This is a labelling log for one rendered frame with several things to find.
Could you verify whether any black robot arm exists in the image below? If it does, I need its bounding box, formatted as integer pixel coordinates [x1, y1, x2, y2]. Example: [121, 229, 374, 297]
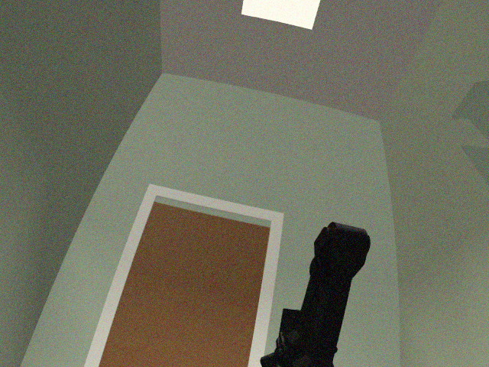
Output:
[274, 222, 371, 367]

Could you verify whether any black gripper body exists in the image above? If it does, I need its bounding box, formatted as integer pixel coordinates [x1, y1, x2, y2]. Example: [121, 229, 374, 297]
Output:
[260, 353, 276, 367]

